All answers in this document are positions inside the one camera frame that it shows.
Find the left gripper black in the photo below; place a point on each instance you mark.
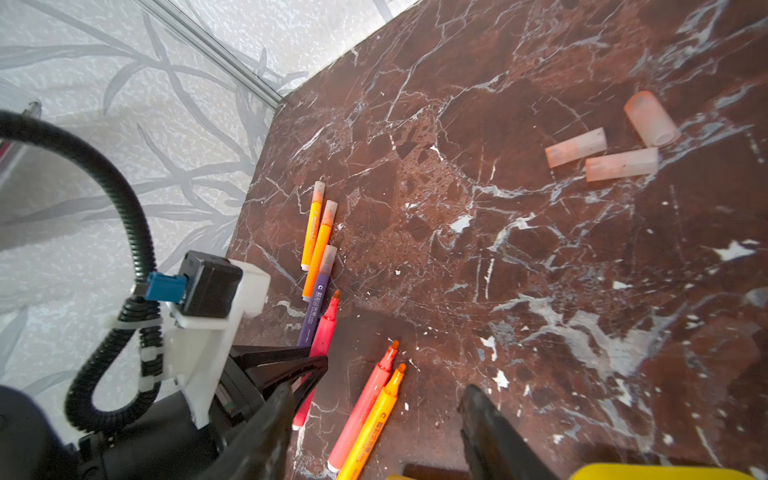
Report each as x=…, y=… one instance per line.
x=165, y=443

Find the translucent pink pen cap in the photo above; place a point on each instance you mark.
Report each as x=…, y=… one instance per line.
x=576, y=148

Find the orange marker pen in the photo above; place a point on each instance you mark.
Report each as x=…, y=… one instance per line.
x=322, y=240
x=312, y=225
x=373, y=427

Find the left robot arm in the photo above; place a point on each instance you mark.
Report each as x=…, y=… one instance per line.
x=111, y=369

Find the red marker pen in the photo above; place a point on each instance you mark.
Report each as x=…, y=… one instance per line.
x=376, y=381

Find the purple marker pen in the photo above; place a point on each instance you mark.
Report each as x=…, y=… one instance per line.
x=312, y=316

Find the yellow toy shovel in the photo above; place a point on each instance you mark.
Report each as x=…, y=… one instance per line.
x=595, y=472

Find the pink marker pen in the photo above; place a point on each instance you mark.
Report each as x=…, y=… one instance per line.
x=320, y=347

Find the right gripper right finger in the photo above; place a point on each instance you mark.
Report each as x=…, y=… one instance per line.
x=492, y=447

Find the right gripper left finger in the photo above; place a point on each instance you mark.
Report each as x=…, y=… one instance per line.
x=259, y=452

